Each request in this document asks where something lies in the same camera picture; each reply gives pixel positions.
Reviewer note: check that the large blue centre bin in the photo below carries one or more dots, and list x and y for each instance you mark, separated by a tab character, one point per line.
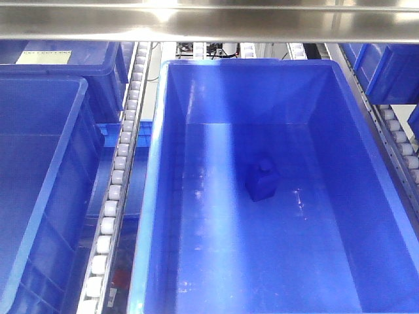
335	237

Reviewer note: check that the blue bin at left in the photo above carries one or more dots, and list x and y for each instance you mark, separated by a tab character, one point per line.
50	151

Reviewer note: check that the white roller track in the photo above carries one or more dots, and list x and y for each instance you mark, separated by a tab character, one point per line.
388	127
104	244

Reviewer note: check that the stainless steel shelf beam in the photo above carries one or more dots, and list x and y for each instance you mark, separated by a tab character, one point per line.
253	21

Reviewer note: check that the left white roller track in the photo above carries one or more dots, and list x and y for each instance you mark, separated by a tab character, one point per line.
104	244

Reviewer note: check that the blue bin with label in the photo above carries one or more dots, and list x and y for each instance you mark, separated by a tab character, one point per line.
104	65

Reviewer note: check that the blue bin upper right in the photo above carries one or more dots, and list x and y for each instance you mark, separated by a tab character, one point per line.
388	73

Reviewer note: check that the blue plastic block part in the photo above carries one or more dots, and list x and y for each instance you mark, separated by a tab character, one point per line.
262	179

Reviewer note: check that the right white roller track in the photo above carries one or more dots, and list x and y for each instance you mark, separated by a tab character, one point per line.
388	127

